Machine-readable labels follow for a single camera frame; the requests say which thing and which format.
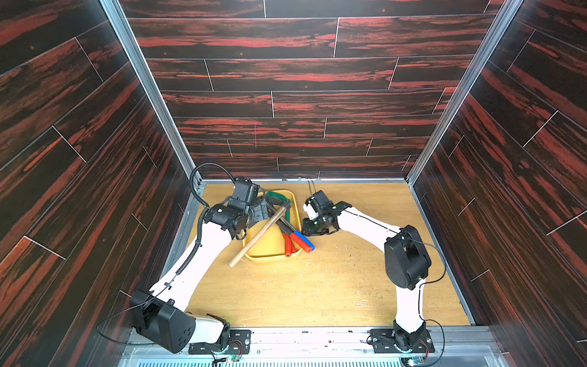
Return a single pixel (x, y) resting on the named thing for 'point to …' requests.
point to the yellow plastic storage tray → (270, 246)
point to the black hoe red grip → (306, 248)
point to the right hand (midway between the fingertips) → (307, 229)
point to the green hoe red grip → (287, 239)
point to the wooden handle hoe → (258, 235)
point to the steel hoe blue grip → (311, 245)
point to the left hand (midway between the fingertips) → (255, 208)
